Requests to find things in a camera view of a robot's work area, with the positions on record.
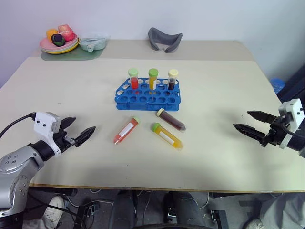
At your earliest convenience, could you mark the black chair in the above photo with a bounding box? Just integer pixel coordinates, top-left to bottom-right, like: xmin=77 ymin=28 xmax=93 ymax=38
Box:
xmin=276 ymin=63 xmax=305 ymax=108

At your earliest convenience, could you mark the blue test tube rack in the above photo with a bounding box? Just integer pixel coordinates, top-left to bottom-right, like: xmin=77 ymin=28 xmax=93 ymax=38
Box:
xmin=115 ymin=77 xmax=180 ymax=112

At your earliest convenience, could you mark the pink plate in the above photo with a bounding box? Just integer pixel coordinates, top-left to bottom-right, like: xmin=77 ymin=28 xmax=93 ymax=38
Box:
xmin=39 ymin=32 xmax=79 ymax=51

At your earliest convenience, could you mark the orange toy fruit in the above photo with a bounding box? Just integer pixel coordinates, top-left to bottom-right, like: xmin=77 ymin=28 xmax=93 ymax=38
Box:
xmin=46 ymin=28 xmax=59 ymax=42

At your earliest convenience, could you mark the pink toy peach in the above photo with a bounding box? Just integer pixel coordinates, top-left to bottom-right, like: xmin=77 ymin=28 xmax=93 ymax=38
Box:
xmin=58 ymin=23 xmax=75 ymax=42

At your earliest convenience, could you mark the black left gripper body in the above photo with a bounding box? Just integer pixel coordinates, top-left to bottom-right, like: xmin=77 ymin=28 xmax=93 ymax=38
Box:
xmin=54 ymin=130 xmax=77 ymax=153

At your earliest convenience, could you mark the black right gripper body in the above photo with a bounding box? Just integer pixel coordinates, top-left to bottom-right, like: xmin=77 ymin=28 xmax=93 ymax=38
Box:
xmin=260 ymin=115 xmax=293 ymax=147

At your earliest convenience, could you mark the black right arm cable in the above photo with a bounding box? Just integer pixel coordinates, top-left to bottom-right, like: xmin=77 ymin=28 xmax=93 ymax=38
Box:
xmin=281 ymin=118 xmax=296 ymax=134

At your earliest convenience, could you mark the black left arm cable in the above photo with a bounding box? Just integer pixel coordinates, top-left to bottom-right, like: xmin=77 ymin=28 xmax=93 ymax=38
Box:
xmin=0 ymin=113 xmax=37 ymax=140

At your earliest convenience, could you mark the dark rounded shape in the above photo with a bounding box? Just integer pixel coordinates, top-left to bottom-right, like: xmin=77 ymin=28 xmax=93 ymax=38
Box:
xmin=109 ymin=190 xmax=138 ymax=229
xmin=166 ymin=190 xmax=206 ymax=227

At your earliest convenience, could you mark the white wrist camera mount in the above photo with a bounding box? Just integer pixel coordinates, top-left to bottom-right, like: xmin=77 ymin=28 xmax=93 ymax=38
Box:
xmin=278 ymin=98 xmax=305 ymax=150
xmin=33 ymin=111 xmax=63 ymax=156

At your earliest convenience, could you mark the yellow plate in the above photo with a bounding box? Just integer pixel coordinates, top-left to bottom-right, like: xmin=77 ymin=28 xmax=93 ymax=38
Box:
xmin=41 ymin=41 xmax=80 ymax=55

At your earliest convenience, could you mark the white shoe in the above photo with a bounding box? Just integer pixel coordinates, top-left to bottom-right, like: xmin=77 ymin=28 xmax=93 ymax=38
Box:
xmin=42 ymin=196 xmax=65 ymax=229
xmin=245 ymin=218 xmax=265 ymax=229

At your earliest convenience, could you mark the dark liquid tube cream cap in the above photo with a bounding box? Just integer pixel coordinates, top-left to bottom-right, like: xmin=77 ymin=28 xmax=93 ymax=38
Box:
xmin=167 ymin=69 xmax=179 ymax=91
xmin=156 ymin=108 xmax=187 ymax=133

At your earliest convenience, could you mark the gray trouser leg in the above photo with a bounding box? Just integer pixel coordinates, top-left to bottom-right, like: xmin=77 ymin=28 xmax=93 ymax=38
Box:
xmin=259 ymin=192 xmax=305 ymax=229

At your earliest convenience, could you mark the purple toy mangosteen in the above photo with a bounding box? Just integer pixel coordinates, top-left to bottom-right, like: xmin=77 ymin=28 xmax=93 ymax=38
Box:
xmin=51 ymin=34 xmax=66 ymax=46

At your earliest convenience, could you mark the gray curved foam pad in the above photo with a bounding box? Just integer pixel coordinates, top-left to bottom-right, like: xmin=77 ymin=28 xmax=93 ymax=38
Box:
xmin=148 ymin=27 xmax=183 ymax=54

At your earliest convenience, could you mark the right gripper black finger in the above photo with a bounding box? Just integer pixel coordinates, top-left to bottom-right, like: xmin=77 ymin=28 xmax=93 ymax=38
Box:
xmin=247 ymin=110 xmax=278 ymax=124
xmin=233 ymin=123 xmax=267 ymax=144

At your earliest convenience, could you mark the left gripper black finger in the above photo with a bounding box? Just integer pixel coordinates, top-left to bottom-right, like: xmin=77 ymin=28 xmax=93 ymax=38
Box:
xmin=59 ymin=116 xmax=77 ymax=131
xmin=74 ymin=125 xmax=97 ymax=147

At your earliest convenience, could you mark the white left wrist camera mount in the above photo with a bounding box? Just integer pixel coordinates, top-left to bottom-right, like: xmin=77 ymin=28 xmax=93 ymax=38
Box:
xmin=33 ymin=111 xmax=63 ymax=156

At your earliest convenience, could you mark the clear plastic container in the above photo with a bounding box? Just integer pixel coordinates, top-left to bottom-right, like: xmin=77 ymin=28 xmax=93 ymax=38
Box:
xmin=79 ymin=31 xmax=111 ymax=52

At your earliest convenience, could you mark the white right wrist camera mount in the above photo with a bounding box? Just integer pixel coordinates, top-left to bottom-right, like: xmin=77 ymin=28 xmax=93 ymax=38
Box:
xmin=278 ymin=98 xmax=305 ymax=150

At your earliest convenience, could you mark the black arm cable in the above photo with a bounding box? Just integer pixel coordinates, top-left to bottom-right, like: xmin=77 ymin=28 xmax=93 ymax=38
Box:
xmin=281 ymin=118 xmax=296 ymax=134
xmin=0 ymin=113 xmax=37 ymax=140

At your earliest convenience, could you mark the green table mat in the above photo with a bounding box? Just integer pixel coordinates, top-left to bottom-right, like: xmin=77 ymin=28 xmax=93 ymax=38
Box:
xmin=41 ymin=39 xmax=108 ymax=62

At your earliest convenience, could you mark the blue water jug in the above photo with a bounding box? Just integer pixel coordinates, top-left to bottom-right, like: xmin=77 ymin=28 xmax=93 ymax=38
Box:
xmin=270 ymin=78 xmax=286 ymax=94

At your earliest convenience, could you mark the yellow liquid tube green cap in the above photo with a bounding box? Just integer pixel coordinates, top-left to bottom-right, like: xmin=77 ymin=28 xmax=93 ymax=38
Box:
xmin=150 ymin=122 xmax=184 ymax=150
xmin=148 ymin=68 xmax=159 ymax=93

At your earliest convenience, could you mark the red liquid tube green cap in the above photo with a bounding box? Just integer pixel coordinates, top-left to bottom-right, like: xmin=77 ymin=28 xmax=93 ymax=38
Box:
xmin=128 ymin=68 xmax=140 ymax=90
xmin=113 ymin=115 xmax=142 ymax=146

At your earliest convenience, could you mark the pale green plate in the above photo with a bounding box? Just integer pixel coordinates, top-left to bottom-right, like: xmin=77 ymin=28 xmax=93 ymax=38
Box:
xmin=41 ymin=38 xmax=80 ymax=53

